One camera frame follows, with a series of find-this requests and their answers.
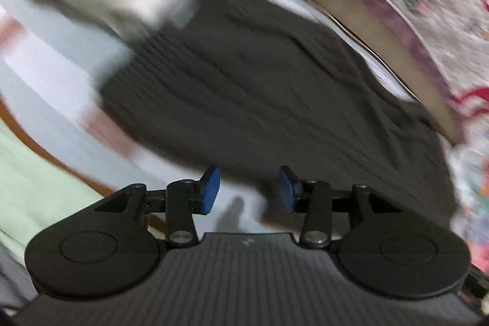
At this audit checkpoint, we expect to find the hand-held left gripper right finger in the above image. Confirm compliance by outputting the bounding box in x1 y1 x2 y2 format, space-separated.
278 165 403 249

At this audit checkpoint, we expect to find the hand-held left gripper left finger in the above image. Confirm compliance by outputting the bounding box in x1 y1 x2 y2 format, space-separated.
94 166 221 249

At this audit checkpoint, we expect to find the dark grey knit sweater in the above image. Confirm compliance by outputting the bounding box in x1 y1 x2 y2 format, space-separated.
100 0 459 231

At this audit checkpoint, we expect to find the floral print cloth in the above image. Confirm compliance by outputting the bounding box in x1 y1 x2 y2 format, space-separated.
447 143 489 273

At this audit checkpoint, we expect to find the beige bed base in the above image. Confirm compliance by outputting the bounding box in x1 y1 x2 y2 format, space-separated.
256 0 465 147

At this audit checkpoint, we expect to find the checkered plush blanket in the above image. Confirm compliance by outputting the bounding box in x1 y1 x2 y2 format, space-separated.
0 0 421 235

